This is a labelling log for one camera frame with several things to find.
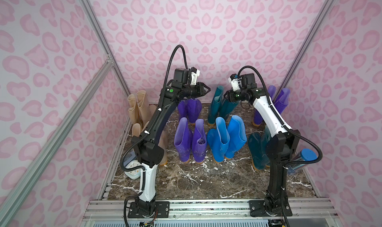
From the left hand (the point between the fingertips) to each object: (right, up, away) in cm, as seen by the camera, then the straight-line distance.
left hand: (210, 88), depth 77 cm
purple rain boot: (-13, -25, -7) cm, 29 cm away
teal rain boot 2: (+31, -31, +15) cm, 46 cm away
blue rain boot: (+14, -24, 0) cm, 28 cm away
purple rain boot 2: (-6, -26, -8) cm, 28 cm away
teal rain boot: (+12, -9, +15) cm, 21 cm away
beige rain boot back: (-37, -9, +7) cm, 39 cm away
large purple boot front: (-15, -10, +15) cm, 24 cm away
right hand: (+12, -1, +13) cm, 18 cm away
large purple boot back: (-8, -9, +14) cm, 19 cm away
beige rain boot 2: (-24, -29, 0) cm, 38 cm away
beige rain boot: (-41, -11, +5) cm, 43 cm away
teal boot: (+4, -11, +15) cm, 19 cm away
